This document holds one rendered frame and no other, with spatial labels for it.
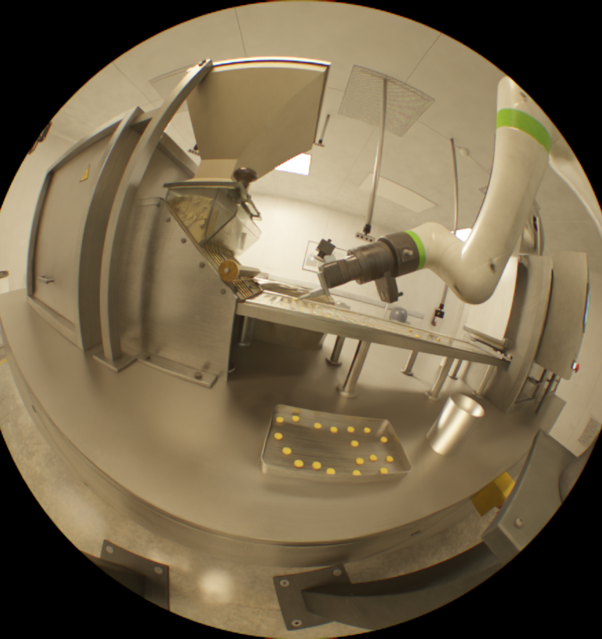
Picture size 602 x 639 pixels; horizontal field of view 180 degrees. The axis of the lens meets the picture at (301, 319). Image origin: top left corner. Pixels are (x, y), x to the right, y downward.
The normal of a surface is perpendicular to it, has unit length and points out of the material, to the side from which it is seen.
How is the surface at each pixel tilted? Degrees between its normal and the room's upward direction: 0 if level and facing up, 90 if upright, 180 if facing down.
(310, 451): 0
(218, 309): 90
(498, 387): 90
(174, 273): 90
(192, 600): 0
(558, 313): 90
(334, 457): 0
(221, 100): 114
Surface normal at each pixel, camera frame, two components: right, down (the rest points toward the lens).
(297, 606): 0.22, -0.95
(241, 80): -0.06, 0.59
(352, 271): -0.15, 0.29
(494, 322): -0.97, -0.21
